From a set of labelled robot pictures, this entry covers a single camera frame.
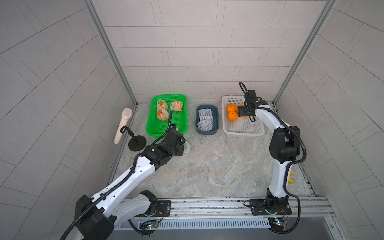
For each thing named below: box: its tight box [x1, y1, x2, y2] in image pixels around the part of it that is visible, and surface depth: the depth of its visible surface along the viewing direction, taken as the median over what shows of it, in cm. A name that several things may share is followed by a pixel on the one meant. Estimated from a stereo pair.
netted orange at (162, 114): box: [156, 107, 170, 121], surface depth 104 cm
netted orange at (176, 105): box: [170, 101, 183, 111], surface depth 111 cm
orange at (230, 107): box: [226, 104, 237, 113], surface depth 110 cm
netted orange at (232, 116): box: [227, 111, 238, 122], surface depth 104 cm
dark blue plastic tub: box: [195, 104, 219, 135], surface depth 104 cm
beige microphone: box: [114, 108, 133, 145], surface depth 77 cm
